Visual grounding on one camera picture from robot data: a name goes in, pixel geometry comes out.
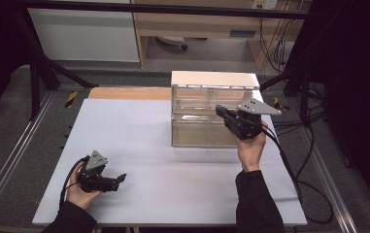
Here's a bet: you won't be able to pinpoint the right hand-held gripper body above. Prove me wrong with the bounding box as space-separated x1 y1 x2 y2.
224 97 283 141

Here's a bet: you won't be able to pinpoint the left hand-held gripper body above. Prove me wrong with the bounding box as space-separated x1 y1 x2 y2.
77 150 119 193

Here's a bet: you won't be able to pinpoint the wide clear plastic drawer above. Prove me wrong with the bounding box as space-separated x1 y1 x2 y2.
171 114 243 149

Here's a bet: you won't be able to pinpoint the white drawer cabinet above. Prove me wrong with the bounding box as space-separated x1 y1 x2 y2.
171 70 264 149

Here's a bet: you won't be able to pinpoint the person's left hand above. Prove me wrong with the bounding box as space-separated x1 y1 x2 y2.
66 161 103 210

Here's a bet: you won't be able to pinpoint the person's right hand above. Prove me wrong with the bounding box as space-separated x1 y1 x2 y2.
233 120 268 173

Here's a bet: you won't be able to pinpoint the yellow black tape marker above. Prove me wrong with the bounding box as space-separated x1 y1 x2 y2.
64 90 79 109
273 96 291 112

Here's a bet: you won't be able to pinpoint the black metal stand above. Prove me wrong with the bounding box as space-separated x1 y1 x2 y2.
10 8 100 121
258 54 314 128

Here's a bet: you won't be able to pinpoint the office chair base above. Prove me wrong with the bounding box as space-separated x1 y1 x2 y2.
155 35 189 51

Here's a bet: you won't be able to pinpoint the wooden desk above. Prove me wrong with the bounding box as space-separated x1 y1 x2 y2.
130 0 314 71

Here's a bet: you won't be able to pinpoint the left hand-held gripper cable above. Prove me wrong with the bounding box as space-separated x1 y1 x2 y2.
58 155 90 208

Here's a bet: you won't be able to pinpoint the hand-held gripper cable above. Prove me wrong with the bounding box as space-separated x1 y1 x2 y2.
260 124 334 225
58 155 90 208

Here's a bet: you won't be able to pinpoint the black floor cables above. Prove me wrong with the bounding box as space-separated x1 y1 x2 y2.
271 82 328 138

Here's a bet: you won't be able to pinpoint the right hand-held gripper cable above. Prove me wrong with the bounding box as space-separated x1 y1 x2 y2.
260 124 334 225

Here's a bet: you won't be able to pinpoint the hanging cable bundle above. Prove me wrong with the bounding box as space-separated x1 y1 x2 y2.
257 17 301 74

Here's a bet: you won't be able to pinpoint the aluminium rail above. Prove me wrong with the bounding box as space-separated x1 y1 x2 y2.
299 125 359 233
0 91 58 221

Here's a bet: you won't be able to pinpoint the white wall outlet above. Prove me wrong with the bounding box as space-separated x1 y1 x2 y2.
252 0 280 11

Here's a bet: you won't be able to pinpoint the black frame crossbar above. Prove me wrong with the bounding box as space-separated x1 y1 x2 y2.
11 0 314 19

